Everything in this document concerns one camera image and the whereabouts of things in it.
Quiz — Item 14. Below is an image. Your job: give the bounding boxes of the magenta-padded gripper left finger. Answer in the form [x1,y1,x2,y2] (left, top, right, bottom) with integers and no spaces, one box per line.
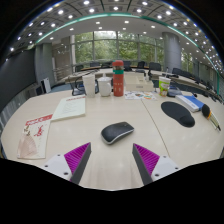
[42,142,93,186]

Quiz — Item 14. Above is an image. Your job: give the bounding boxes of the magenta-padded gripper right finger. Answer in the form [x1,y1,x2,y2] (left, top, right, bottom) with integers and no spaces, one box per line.
[131,143,183,186]

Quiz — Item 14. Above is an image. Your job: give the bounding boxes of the black computer mouse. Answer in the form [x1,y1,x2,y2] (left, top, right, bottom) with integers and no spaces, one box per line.
[100,121,135,146]

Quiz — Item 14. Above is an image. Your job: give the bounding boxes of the black mouse pad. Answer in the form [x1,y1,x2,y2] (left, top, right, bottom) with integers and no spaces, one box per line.
[160,101,196,128]

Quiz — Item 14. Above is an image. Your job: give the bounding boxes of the red and white pamphlet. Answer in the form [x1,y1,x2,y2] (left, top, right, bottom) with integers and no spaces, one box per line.
[17,113,54,160]

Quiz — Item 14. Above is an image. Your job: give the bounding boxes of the beige booklet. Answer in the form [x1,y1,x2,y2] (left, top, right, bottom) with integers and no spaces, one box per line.
[50,95,87,122]

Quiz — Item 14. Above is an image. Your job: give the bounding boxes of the blue and white book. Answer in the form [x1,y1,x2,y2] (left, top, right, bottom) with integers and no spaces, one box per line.
[175,94,205,113]

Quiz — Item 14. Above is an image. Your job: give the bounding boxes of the black and yellow microphone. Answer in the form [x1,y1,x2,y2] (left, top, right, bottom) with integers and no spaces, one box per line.
[201,103,222,132]

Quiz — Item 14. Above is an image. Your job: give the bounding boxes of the colourful leaflet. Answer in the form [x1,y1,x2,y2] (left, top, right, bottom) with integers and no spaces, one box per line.
[124,90,158,102]

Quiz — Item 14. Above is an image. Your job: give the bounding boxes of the green printed paper cup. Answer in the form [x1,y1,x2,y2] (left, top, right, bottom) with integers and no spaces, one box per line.
[158,75,172,98]

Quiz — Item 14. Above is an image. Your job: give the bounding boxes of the white upright floor appliance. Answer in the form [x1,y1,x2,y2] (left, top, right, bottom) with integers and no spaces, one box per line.
[40,77,52,95]

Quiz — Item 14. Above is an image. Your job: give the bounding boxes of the stack of white paper cups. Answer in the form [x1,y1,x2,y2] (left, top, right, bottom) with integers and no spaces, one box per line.
[81,73,97,98]

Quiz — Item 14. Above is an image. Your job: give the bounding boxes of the cream organizer box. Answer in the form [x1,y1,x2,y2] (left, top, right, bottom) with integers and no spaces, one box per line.
[123,71,155,93]

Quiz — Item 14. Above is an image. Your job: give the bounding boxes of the curved conference desk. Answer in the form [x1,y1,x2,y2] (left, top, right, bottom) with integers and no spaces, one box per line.
[63,64,224,103]

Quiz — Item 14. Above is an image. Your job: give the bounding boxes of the white lidded mug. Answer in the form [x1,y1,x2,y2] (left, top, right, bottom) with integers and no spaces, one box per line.
[97,76,113,98]

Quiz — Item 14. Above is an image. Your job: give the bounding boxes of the red thermos bottle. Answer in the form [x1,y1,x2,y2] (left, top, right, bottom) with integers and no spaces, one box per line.
[111,59,125,98]

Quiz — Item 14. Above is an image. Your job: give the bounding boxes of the black office chairs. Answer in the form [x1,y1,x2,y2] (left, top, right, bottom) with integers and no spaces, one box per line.
[74,59,221,98]

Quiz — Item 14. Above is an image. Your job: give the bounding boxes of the ceiling lights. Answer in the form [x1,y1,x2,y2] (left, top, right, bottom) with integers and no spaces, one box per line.
[8,0,224,68]

